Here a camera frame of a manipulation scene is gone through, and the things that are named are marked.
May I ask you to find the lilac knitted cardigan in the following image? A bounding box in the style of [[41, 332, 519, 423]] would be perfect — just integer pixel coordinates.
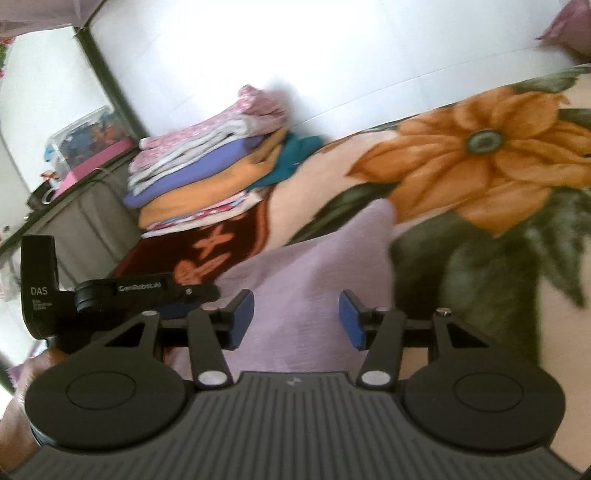
[[212, 199, 394, 378]]

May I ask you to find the orange folded cloth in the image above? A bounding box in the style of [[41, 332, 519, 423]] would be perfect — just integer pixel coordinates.
[[138, 127, 287, 230]]

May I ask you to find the dark grey headboard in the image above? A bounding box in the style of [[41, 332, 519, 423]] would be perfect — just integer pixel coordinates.
[[1, 147, 141, 290]]

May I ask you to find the grey folded cloth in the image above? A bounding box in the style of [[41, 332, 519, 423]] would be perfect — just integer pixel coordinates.
[[127, 115, 283, 195]]

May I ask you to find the red white patterned folded cloth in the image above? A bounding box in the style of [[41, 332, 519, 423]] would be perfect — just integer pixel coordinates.
[[141, 187, 269, 239]]

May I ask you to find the blue-purple folded cloth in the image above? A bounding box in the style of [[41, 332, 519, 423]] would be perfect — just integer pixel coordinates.
[[123, 136, 266, 208]]

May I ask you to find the clear plastic storage box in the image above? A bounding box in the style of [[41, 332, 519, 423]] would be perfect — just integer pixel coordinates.
[[44, 106, 134, 182]]

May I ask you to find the teal folded cloth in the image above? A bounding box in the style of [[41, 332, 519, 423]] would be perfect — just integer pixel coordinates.
[[249, 132, 324, 190]]

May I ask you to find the floral fleece bed blanket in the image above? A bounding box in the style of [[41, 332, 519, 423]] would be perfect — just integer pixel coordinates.
[[116, 64, 590, 468]]

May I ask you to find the pink patterned folded cloth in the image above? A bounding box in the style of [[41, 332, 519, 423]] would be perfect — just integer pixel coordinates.
[[129, 85, 287, 174]]

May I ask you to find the purple pillow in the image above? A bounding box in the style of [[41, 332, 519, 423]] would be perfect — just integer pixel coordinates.
[[538, 0, 591, 57]]

